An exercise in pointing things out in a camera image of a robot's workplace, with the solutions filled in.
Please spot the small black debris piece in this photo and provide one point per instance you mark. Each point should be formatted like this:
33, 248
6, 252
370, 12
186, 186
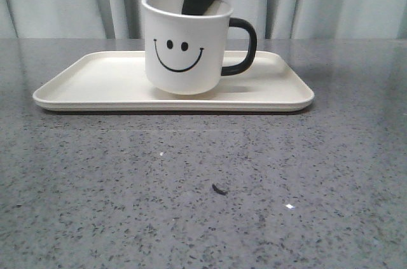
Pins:
218, 190

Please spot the white smiley mug black handle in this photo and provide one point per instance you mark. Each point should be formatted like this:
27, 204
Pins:
184, 53

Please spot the cream rectangular plastic tray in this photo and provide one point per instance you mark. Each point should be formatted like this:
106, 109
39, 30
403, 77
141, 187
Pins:
116, 81

